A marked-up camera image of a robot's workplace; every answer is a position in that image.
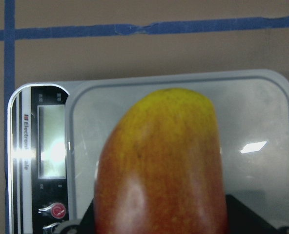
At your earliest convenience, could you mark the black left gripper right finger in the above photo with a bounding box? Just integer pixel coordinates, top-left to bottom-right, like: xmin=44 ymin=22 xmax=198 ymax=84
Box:
xmin=226 ymin=195 xmax=279 ymax=234

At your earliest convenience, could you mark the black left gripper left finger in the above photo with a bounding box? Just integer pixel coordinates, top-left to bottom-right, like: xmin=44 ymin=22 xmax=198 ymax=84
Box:
xmin=78 ymin=200 xmax=96 ymax=234

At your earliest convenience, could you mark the red yellow mango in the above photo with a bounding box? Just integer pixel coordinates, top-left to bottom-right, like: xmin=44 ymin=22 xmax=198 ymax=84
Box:
xmin=94 ymin=88 xmax=230 ymax=234

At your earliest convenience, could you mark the silver digital kitchen scale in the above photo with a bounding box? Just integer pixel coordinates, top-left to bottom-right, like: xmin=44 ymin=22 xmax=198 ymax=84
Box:
xmin=6 ymin=70 xmax=289 ymax=234

